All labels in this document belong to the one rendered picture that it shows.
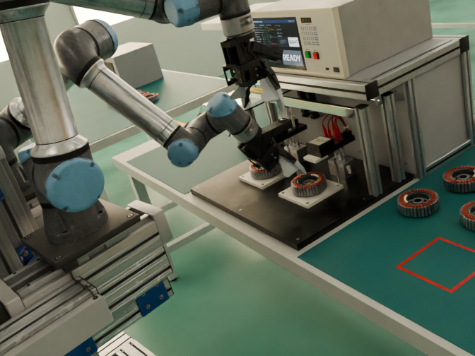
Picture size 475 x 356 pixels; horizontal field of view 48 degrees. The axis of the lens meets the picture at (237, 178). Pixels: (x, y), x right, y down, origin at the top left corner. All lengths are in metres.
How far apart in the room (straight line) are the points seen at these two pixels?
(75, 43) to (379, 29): 0.86
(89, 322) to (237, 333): 1.33
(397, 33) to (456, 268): 0.75
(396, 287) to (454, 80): 0.76
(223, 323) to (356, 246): 1.21
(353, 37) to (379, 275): 0.68
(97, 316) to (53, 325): 0.09
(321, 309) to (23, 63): 1.77
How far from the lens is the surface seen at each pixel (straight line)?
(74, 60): 1.46
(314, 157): 1.72
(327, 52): 1.63
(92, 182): 1.13
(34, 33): 1.09
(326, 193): 1.70
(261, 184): 1.86
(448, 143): 1.85
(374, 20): 1.68
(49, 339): 1.21
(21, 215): 1.51
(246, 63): 1.29
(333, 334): 2.36
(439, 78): 1.76
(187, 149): 1.39
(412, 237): 1.49
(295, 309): 2.52
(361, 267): 1.40
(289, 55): 1.78
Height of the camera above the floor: 1.57
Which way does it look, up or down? 24 degrees down
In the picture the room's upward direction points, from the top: 16 degrees counter-clockwise
